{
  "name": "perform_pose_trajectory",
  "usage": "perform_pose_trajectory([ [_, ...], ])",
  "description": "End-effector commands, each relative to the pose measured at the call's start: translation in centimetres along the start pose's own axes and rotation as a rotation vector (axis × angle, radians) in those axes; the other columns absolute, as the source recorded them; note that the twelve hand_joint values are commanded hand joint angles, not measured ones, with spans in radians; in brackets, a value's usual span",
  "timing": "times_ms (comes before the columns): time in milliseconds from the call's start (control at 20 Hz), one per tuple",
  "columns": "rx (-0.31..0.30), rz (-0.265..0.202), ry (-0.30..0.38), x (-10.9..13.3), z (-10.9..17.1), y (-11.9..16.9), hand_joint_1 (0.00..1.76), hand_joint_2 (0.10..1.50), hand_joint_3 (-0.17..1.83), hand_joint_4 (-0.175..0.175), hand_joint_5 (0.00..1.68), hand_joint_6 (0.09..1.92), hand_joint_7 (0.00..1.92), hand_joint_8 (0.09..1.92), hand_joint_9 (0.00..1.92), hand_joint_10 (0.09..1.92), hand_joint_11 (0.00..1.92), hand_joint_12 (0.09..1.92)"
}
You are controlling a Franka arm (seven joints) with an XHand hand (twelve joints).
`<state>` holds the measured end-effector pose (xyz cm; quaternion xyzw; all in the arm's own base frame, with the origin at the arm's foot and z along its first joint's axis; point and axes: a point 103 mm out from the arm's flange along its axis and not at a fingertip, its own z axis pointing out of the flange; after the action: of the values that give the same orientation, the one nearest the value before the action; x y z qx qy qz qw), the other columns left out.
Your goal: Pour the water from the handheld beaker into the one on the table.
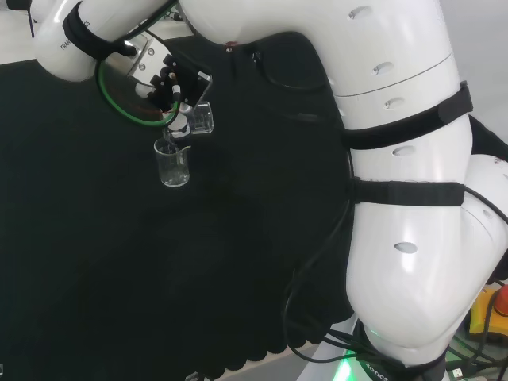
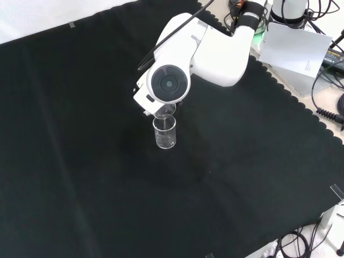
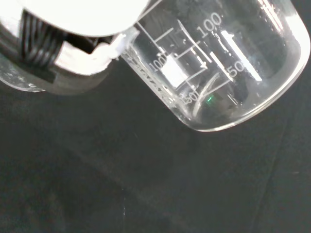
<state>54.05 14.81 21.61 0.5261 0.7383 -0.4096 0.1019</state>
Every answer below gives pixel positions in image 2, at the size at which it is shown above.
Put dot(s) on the clear glass beaker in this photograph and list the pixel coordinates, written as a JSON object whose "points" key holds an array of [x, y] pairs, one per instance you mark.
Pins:
{"points": [[168, 110], [165, 142]]}

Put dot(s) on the grey metal box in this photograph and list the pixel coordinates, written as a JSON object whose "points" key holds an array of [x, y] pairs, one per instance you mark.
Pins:
{"points": [[301, 83]]}

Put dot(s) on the grey metal bracket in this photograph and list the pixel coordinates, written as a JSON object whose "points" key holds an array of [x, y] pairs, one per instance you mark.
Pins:
{"points": [[332, 223]]}

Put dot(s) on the clear cloth clip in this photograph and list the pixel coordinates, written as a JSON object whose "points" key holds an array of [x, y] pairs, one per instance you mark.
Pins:
{"points": [[209, 255], [71, 24], [337, 191]]}

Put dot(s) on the pale board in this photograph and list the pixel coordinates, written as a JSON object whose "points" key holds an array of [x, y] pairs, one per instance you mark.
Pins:
{"points": [[293, 48]]}

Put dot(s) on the black bench cloth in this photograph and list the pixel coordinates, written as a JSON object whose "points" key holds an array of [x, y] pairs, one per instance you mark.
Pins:
{"points": [[80, 161]]}

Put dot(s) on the black power adapter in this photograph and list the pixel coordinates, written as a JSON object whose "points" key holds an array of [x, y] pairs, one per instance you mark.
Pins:
{"points": [[334, 60]]}

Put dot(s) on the black tripod leg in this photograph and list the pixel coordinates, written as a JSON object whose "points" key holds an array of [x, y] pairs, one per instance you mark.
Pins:
{"points": [[337, 39]]}

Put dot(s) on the white power strip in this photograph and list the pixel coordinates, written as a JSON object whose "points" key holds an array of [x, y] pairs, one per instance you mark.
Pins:
{"points": [[270, 251]]}

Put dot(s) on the black round base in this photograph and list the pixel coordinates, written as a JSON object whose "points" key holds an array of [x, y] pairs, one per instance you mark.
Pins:
{"points": [[341, 103]]}

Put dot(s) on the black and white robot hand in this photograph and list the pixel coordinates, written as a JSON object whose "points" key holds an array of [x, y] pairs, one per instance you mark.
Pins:
{"points": [[145, 112]]}

